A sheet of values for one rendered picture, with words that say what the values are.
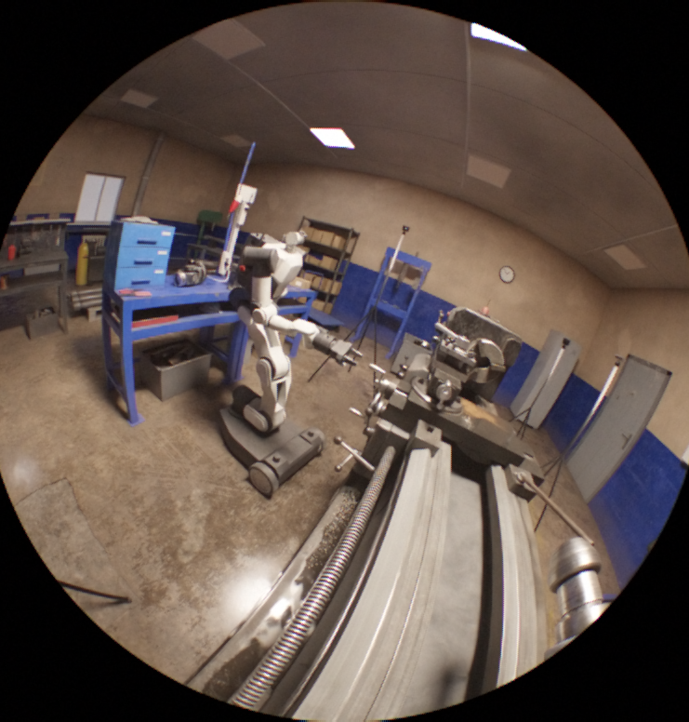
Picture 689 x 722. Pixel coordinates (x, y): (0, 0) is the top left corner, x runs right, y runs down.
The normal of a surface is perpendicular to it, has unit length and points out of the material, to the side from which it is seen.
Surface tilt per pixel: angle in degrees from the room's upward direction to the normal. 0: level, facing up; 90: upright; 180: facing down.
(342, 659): 36
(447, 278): 90
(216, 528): 0
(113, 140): 90
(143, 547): 0
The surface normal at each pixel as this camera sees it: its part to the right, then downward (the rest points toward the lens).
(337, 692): -0.23, -0.96
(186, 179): 0.87, 0.43
